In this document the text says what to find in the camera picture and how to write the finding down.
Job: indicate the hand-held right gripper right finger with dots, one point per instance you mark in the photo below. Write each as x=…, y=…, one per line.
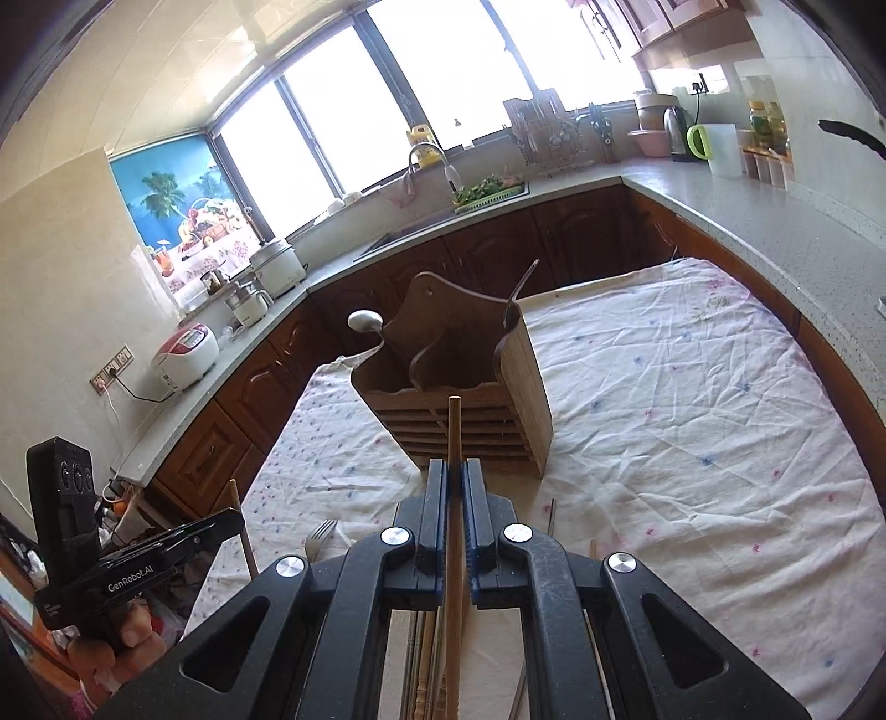
x=472, y=533

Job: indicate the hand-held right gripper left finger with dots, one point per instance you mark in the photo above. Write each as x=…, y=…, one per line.
x=440, y=533

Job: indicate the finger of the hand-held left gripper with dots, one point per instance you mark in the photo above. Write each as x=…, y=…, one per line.
x=207, y=529

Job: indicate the wooden utensil holder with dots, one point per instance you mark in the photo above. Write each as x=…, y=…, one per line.
x=512, y=394

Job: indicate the person's left hand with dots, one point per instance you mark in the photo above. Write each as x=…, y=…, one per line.
x=131, y=633

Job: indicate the metal fork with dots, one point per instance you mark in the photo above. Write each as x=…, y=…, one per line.
x=320, y=536

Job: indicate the white and red rice cooker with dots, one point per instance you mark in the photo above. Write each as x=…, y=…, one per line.
x=183, y=356

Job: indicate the metal spoon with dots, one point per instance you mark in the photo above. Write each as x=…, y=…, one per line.
x=365, y=320

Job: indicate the small white electric pot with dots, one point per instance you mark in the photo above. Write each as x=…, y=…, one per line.
x=248, y=304

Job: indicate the floral tablecloth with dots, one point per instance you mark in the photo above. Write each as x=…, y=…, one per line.
x=692, y=415

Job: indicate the steel lidded rice cooker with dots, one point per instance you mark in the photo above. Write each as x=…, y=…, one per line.
x=277, y=268

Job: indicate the dark wooden lower cabinets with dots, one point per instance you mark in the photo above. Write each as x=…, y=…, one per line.
x=484, y=242

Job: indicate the kitchen sink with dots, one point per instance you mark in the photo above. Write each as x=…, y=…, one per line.
x=408, y=232

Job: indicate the green basket of vegetables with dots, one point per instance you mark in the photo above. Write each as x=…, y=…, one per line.
x=488, y=190

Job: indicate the pink rag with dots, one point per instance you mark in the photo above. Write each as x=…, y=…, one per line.
x=401, y=190

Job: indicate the curved kitchen faucet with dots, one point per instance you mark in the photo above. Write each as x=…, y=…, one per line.
x=423, y=149

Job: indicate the dish rack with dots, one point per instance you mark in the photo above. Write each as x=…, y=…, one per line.
x=547, y=135

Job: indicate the knife and scissors holder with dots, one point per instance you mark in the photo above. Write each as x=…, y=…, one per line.
x=604, y=135

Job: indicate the pink basin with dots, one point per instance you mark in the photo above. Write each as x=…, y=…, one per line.
x=649, y=143

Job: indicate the grey kitchen countertop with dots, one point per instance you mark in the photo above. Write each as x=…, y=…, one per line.
x=796, y=228

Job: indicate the stainless steel electric kettle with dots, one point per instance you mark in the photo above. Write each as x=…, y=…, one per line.
x=677, y=131

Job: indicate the beige ceramic pot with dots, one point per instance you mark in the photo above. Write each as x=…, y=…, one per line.
x=654, y=111

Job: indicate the kitchen window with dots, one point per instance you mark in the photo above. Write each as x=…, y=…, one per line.
x=429, y=69

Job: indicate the clear spice jar rack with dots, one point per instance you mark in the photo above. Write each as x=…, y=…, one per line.
x=765, y=169

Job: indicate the wooden upper cabinets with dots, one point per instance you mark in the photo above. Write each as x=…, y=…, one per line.
x=664, y=21

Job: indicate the wall power socket strip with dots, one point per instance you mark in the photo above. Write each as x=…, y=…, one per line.
x=111, y=367

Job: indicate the tropical fruit wall poster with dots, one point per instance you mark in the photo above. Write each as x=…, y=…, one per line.
x=180, y=201

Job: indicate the wall outlet with plug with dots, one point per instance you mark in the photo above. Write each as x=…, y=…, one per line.
x=707, y=84

